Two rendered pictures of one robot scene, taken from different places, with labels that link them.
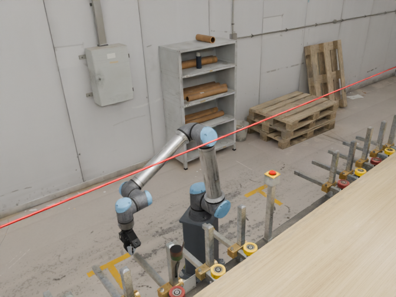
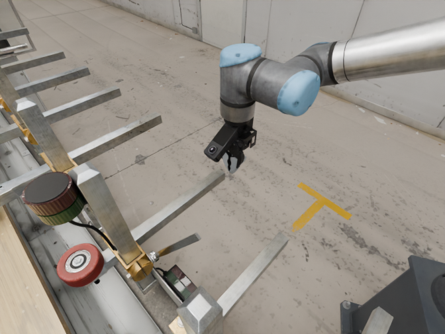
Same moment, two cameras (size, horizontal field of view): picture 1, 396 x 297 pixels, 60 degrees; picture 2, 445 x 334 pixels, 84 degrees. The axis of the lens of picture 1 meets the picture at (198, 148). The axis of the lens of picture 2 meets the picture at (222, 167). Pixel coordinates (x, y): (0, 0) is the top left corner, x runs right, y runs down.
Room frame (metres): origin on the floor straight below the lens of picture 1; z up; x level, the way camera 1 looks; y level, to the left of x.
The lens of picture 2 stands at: (1.44, -0.12, 1.39)
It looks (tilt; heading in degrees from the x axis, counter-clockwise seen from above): 45 degrees down; 83
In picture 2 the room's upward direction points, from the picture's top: straight up
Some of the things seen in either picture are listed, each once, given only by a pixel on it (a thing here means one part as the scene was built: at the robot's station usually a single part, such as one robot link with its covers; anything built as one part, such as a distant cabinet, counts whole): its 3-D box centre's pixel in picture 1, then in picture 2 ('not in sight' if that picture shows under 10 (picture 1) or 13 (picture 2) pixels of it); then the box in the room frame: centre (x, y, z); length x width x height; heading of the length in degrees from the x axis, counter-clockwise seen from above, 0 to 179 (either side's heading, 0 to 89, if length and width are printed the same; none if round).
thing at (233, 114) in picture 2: (125, 223); (236, 107); (1.55, 0.43, 1.05); 0.10 x 0.09 x 0.05; 129
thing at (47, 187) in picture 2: (177, 265); (80, 228); (1.23, 0.12, 1.03); 0.06 x 0.06 x 0.22; 39
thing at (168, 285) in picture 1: (171, 288); (126, 252); (1.25, 0.17, 0.85); 0.14 x 0.06 x 0.05; 129
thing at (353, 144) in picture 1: (349, 167); not in sight; (2.36, -1.21, 0.87); 0.04 x 0.04 x 0.48; 39
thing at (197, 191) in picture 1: (200, 195); not in sight; (2.17, 0.00, 0.79); 0.17 x 0.15 x 0.18; 42
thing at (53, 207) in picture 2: (176, 250); (51, 192); (1.23, 0.12, 1.13); 0.06 x 0.06 x 0.02
